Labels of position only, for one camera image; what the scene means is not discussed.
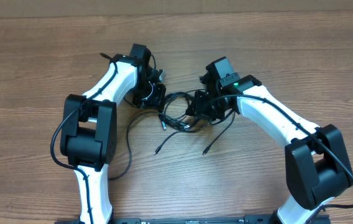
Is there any black usb cable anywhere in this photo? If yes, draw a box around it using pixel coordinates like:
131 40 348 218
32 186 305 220
108 88 237 181

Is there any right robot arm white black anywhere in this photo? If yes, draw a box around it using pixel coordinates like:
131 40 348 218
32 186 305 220
186 57 353 223

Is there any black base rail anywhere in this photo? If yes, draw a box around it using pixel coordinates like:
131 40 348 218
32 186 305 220
54 213 331 224

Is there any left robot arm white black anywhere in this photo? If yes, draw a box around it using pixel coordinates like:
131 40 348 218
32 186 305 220
54 44 165 223

